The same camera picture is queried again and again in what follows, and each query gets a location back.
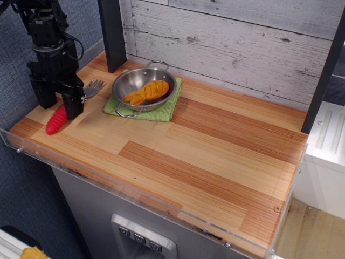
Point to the green folded cloth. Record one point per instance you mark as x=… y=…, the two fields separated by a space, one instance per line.
x=164 y=113

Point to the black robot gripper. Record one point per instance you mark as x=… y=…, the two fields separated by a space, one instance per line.
x=55 y=71

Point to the black frame post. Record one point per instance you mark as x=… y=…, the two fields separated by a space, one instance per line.
x=325 y=77
x=112 y=31

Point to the black left frame post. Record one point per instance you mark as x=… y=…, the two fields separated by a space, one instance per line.
x=112 y=31

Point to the steel pan with handles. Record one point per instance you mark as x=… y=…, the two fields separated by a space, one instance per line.
x=135 y=79

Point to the silver dispenser button panel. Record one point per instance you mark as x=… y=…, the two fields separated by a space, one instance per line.
x=137 y=241

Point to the white ribbed side box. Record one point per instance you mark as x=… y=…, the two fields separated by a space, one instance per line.
x=320 y=179

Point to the black right frame post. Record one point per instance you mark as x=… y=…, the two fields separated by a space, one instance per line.
x=325 y=77

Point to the orange plush fish toy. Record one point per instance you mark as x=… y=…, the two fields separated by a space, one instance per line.
x=150 y=91

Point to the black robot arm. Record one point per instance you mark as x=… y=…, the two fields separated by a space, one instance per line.
x=44 y=21

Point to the clear acrylic table guard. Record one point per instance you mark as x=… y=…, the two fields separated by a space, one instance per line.
x=219 y=167

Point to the grey toy fridge cabinet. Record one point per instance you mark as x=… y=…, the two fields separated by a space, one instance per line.
x=93 y=208

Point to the red handled metal fork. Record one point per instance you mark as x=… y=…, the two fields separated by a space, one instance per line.
x=60 y=116

